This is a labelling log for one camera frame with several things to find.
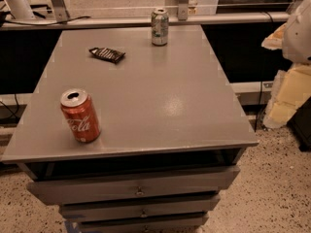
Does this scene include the white pipe post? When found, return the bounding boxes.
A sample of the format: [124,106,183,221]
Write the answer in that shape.
[5,0,35,19]

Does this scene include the metal frame upright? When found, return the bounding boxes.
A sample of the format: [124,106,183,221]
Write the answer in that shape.
[51,0,70,22]

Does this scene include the grey drawer cabinet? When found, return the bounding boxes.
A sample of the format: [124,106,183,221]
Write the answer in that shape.
[0,24,259,233]

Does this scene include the middle grey drawer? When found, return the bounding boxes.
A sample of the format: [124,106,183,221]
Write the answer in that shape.
[60,192,220,222]

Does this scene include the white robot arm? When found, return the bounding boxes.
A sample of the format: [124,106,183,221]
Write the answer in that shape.
[261,0,311,128]

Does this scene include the black rxbar chocolate wrapper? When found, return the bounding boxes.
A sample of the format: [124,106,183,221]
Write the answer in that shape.
[89,48,125,64]

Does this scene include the grey drawer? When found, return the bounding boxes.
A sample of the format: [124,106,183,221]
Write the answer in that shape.
[79,213,207,233]
[60,192,220,222]
[27,165,240,205]

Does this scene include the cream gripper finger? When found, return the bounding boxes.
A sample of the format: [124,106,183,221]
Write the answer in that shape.
[261,23,287,50]
[263,63,311,128]

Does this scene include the metal frame bracket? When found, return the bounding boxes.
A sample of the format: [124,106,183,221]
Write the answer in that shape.
[178,0,189,20]

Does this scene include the green white soda can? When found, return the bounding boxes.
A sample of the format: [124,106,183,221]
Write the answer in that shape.
[151,8,169,46]

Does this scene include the red coke can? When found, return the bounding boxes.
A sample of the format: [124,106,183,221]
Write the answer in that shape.
[60,88,101,143]

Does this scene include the top grey drawer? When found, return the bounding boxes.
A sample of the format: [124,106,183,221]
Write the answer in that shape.
[27,165,240,205]

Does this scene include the bottom grey drawer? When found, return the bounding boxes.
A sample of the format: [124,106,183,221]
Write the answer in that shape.
[79,213,207,233]

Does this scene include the grey metal rail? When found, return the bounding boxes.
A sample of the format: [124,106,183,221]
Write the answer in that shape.
[0,12,290,31]

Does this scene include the black cable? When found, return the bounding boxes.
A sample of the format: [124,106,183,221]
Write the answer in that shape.
[3,15,91,26]

